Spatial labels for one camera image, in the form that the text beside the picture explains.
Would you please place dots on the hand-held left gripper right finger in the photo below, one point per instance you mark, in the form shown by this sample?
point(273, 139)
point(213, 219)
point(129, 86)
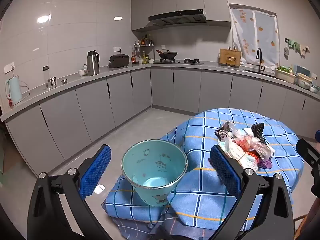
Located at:
point(225, 172)

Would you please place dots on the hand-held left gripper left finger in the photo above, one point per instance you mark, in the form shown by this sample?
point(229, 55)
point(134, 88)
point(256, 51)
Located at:
point(96, 172)

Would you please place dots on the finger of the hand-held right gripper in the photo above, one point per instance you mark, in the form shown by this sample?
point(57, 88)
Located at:
point(308, 152)
point(318, 136)

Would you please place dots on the white blue-striped paper cup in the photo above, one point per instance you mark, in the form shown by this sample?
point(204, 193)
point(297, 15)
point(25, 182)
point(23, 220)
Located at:
point(240, 156)

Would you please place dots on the orange red foil wrapper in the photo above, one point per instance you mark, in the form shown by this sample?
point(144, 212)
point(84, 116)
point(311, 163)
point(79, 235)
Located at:
point(253, 155)

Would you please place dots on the clear pink plastic bag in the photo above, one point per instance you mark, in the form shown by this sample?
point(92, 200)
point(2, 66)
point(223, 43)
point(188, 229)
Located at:
point(252, 143)

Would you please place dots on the purple foil wrapper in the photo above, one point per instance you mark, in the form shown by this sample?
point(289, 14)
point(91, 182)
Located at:
point(265, 164)

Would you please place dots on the plaid wrapper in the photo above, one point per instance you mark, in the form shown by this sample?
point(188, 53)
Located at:
point(223, 130)

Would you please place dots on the black crinkled wrapper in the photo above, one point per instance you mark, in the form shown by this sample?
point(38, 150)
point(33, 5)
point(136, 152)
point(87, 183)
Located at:
point(258, 130)

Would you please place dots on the teal metal bucket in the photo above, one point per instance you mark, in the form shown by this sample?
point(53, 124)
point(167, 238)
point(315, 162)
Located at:
point(155, 170)

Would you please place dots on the blue plaid tablecloth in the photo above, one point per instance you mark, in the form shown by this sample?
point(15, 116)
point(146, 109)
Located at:
point(200, 135)

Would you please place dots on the brown wooden chair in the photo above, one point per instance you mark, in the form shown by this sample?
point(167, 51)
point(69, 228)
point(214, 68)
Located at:
point(300, 227)

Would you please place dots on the small white teapot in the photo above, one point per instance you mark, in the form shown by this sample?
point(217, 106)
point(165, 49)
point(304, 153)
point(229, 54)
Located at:
point(313, 88)

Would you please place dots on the grey kitchen base cabinets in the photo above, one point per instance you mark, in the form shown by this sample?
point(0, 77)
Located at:
point(95, 110)

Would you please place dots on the light blue plastic board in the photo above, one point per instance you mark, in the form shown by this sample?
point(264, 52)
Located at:
point(303, 69)

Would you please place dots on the cream basin with green vegetables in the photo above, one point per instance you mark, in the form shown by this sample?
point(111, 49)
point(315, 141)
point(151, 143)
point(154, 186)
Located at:
point(285, 76)

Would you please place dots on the hanging grey scrubber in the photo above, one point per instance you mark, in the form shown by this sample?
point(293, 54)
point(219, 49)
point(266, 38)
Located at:
point(286, 51)

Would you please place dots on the hanging kitchen towels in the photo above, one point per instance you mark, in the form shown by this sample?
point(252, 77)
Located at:
point(297, 45)

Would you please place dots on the small metal cups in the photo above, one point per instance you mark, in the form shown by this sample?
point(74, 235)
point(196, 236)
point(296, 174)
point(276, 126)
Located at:
point(52, 82)

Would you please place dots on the small white bowl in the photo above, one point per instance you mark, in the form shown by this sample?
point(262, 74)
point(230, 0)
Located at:
point(82, 73)

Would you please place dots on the dark metal faucet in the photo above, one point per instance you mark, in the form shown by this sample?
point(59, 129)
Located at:
point(259, 52)

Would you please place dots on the tall clear glass jar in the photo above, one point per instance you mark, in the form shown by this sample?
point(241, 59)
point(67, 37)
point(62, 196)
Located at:
point(46, 80)

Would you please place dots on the stainless steel thermos jug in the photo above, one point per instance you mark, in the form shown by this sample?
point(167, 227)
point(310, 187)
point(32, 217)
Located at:
point(92, 65)

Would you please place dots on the dark rice cooker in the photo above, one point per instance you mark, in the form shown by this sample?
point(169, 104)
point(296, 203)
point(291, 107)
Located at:
point(119, 60)

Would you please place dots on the light blue electric kettle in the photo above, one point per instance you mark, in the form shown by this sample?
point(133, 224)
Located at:
point(15, 91)

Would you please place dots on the black gas stove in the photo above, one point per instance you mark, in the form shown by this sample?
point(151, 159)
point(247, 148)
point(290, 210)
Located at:
point(190, 61)

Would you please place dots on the wooden knife block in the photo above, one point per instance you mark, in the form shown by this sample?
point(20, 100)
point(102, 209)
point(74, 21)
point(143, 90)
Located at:
point(228, 55)

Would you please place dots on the white orange-print curtain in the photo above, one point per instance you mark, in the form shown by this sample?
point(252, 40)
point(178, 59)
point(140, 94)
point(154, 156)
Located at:
point(265, 30)

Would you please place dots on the dark sauce bottle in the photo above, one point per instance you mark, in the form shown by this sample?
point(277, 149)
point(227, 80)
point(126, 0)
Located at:
point(133, 58)

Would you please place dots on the black wok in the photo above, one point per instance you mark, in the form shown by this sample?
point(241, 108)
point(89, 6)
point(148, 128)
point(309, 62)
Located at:
point(170, 54)

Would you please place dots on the corner spice rack with bottles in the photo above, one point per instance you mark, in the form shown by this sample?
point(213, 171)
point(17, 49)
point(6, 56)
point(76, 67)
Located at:
point(143, 45)

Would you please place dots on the black range hood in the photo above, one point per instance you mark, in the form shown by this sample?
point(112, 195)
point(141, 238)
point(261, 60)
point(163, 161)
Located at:
point(177, 17)

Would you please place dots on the grey upper kitchen cabinets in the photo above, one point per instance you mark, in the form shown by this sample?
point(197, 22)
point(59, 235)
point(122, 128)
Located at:
point(160, 0)

